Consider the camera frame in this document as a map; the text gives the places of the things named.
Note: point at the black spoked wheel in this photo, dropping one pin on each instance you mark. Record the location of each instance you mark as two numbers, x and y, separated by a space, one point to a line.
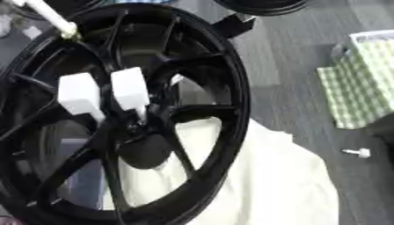
232 88

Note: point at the green checked covered table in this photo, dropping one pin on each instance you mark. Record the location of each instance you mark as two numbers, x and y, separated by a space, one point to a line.
359 88

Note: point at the small white pin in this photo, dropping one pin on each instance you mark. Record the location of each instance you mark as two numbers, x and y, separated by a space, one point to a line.
360 152

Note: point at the black stand block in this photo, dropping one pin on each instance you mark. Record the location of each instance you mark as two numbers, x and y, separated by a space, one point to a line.
235 25

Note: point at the white box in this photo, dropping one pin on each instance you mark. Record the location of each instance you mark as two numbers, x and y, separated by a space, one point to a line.
374 35

